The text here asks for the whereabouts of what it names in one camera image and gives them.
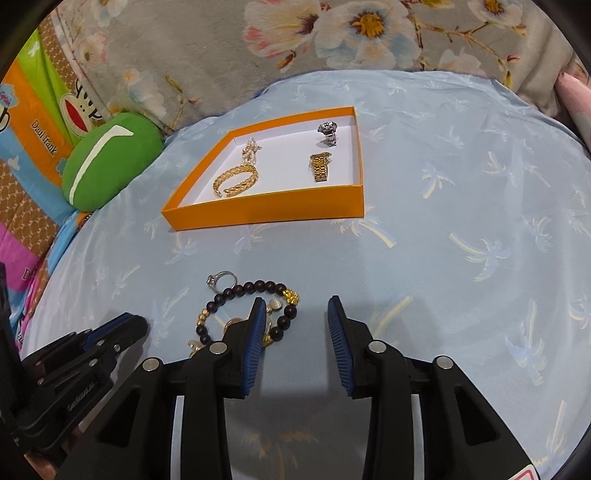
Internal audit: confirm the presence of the small gold hoop earring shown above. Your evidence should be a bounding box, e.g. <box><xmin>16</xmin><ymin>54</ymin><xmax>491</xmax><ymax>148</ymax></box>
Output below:
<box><xmin>187</xmin><ymin>339</ymin><xmax>206</xmax><ymax>357</ymax></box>

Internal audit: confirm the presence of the silver ring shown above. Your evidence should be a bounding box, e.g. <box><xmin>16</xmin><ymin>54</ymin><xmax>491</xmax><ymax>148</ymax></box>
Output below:
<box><xmin>205</xmin><ymin>270</ymin><xmax>240</xmax><ymax>293</ymax></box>

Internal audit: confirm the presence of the black bead bracelet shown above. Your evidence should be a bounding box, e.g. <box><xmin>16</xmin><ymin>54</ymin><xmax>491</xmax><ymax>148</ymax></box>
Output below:
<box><xmin>195</xmin><ymin>279</ymin><xmax>301</xmax><ymax>348</ymax></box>

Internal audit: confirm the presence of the gold chain bangle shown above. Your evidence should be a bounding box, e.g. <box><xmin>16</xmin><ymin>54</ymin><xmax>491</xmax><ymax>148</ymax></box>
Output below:
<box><xmin>212</xmin><ymin>164</ymin><xmax>259</xmax><ymax>198</ymax></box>

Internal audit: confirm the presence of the pearl hair clip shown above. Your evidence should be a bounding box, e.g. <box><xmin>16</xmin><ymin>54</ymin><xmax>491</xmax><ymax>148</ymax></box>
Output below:
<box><xmin>242</xmin><ymin>137</ymin><xmax>262</xmax><ymax>165</ymax></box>

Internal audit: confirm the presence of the gold watch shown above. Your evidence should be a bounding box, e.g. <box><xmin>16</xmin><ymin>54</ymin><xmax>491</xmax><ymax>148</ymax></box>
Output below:
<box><xmin>308</xmin><ymin>151</ymin><xmax>332</xmax><ymax>183</ymax></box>

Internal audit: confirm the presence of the silver blue-dial watch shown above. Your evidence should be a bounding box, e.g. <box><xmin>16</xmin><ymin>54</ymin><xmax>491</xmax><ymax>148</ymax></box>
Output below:
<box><xmin>317</xmin><ymin>121</ymin><xmax>338</xmax><ymax>148</ymax></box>

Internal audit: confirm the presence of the green plush cushion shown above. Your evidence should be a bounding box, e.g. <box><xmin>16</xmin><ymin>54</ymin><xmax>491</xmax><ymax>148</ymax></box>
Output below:
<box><xmin>62</xmin><ymin>112</ymin><xmax>163</xmax><ymax>212</ymax></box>

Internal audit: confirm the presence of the light blue palm bedsheet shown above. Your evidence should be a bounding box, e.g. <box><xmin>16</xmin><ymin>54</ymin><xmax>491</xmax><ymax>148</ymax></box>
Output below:
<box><xmin>24</xmin><ymin>71</ymin><xmax>590</xmax><ymax>479</ymax></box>

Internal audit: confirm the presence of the colourful cartoon monkey sheet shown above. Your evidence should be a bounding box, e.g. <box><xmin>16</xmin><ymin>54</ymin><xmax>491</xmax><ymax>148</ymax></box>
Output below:
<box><xmin>1</xmin><ymin>20</ymin><xmax>103</xmax><ymax>344</ymax></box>

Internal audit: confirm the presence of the orange shallow box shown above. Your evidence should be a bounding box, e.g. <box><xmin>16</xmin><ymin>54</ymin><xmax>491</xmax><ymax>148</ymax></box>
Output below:
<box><xmin>161</xmin><ymin>106</ymin><xmax>365</xmax><ymax>231</ymax></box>

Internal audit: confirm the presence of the grey floral blanket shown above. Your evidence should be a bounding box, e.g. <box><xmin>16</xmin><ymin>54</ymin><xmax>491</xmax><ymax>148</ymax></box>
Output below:
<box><xmin>50</xmin><ymin>0</ymin><xmax>590</xmax><ymax>132</ymax></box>

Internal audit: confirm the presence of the pink white plush pillow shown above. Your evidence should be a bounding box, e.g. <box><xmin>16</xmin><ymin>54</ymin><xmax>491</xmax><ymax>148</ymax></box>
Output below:
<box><xmin>556</xmin><ymin>73</ymin><xmax>591</xmax><ymax>150</ymax></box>

